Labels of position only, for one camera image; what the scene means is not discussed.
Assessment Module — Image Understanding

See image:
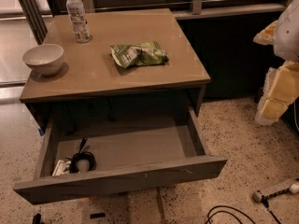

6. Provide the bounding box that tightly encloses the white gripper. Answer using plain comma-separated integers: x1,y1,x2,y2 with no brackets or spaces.
253,0,299,125

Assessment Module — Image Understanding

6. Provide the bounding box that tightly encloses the green jalapeno chip bag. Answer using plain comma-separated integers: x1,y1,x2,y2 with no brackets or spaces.
111,41,169,68

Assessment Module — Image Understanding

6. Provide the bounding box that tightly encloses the clear plastic water bottle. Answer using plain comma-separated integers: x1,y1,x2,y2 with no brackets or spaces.
66,0,90,43

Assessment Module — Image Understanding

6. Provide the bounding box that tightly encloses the black floor cable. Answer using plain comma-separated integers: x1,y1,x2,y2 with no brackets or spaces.
204,199,283,224

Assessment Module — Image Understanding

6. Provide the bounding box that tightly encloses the open grey top drawer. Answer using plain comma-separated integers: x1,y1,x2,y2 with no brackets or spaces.
13,107,227,204

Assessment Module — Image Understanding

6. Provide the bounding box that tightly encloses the white ceramic bowl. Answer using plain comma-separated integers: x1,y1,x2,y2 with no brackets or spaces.
22,44,64,76

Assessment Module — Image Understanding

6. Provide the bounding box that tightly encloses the white power strip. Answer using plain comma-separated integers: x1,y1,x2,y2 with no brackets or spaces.
252,178,299,203

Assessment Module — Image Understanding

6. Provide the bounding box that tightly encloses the small black floor object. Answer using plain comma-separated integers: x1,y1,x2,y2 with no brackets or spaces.
32,214,42,224

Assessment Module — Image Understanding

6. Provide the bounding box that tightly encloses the coiled black cable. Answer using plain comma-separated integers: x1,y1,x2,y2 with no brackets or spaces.
68,136,97,175

